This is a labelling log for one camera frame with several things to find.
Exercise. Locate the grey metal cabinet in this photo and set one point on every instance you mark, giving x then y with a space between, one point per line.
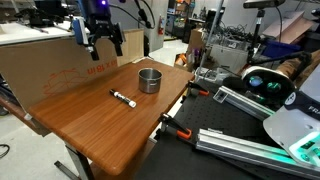
153 40

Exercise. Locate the black and white marker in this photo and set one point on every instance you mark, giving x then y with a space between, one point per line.
122 98

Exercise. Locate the flat brown cardboard sheets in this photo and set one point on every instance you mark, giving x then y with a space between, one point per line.
293 26

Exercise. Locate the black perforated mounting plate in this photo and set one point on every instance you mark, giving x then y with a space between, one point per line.
213 113

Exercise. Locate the brown printed cardboard panel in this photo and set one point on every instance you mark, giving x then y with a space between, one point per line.
50 70

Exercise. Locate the grey metal table leg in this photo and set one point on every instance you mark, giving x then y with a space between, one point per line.
78 160

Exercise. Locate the box with orange items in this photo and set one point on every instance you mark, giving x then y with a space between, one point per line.
181 60

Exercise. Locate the grey plastic crate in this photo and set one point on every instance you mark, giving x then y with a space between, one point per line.
230 56

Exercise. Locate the silver metal cup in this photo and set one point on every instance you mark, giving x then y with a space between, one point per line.
150 85

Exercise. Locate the small brown cardboard box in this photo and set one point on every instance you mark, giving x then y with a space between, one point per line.
196 41

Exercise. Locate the orange and black clamp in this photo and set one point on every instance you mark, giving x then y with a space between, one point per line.
183 134
203 93

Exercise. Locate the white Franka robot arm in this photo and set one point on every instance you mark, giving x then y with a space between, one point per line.
293 133

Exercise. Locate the black stereo camera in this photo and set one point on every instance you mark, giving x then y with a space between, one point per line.
263 3

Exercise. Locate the white VR headset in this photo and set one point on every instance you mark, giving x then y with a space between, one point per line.
266 86

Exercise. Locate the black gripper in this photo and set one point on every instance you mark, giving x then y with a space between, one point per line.
98 16

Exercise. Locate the blue plastic bin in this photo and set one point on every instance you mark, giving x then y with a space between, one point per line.
281 48

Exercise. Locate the red fire extinguisher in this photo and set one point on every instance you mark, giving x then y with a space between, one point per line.
161 26

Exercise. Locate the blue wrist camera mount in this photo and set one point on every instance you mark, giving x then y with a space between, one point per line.
79 31

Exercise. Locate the grey device box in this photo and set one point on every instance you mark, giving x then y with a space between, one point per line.
211 75

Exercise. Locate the long aluminium rail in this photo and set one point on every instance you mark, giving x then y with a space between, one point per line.
233 146

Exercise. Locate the black bench equipment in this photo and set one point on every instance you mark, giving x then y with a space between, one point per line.
40 15

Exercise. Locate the white workbench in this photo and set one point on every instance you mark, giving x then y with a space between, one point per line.
20 33

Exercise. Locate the short aluminium rail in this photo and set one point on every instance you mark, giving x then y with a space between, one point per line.
243 101

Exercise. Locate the black camera stand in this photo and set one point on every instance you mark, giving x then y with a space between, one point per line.
256 33

